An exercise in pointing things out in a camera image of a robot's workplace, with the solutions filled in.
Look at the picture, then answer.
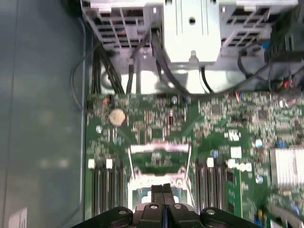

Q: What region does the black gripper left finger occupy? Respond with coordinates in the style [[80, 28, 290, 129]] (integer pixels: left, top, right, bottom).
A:
[[70, 184, 165, 228]]

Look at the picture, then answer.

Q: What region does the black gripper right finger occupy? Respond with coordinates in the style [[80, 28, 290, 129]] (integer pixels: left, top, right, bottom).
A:
[[164, 184, 262, 228]]

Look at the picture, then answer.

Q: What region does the silver square CPU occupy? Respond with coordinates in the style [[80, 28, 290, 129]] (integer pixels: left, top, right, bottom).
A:
[[136, 187, 187, 205]]

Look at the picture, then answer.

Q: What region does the metal socket cover frame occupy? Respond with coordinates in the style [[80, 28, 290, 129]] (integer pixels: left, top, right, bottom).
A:
[[128, 142, 193, 185]]

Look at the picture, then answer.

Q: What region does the CPU socket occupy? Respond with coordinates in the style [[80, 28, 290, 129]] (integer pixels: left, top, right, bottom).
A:
[[127, 178, 194, 214]]

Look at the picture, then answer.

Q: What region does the black RAM slot bank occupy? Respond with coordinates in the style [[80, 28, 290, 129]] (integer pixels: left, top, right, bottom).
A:
[[87, 158, 126, 218], [197, 156, 228, 212]]

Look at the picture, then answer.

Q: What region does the green motherboard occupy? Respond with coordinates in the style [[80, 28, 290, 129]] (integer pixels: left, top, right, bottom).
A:
[[84, 91, 304, 228]]

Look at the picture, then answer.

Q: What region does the round coin cell battery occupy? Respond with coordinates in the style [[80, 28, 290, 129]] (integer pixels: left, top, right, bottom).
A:
[[108, 108, 126, 127]]

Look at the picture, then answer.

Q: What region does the silver chipset heatsink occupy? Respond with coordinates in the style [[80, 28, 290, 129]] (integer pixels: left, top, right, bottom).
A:
[[269, 146, 304, 188]]

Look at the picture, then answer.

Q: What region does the black open PC case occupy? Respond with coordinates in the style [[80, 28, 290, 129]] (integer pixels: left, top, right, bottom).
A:
[[0, 0, 304, 228]]

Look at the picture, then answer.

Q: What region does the grey metal drive cage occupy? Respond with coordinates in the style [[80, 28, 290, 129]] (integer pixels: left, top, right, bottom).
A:
[[82, 0, 300, 72]]

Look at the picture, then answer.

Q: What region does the black wire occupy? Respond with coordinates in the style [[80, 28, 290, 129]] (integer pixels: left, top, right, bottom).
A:
[[151, 27, 192, 95], [126, 23, 154, 94], [91, 45, 126, 95]]

